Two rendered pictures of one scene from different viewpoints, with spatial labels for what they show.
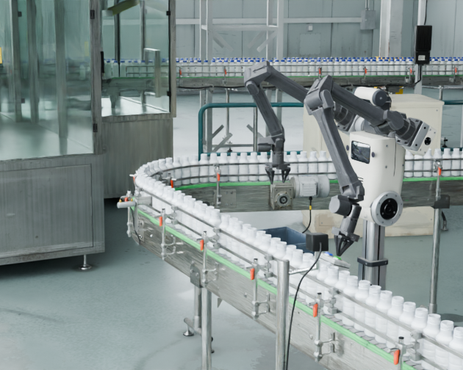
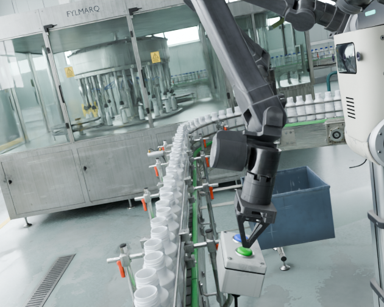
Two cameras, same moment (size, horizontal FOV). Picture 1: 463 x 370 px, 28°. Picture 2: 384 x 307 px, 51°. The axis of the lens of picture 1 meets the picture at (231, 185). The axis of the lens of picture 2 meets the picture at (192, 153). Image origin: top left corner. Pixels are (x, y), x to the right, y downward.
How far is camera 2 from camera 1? 2.86 m
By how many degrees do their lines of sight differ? 29
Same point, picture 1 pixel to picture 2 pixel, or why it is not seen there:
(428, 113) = not seen: outside the picture
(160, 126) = (305, 92)
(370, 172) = (359, 87)
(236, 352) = (308, 271)
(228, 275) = not seen: hidden behind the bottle
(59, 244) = (214, 175)
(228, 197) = (288, 136)
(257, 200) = (316, 137)
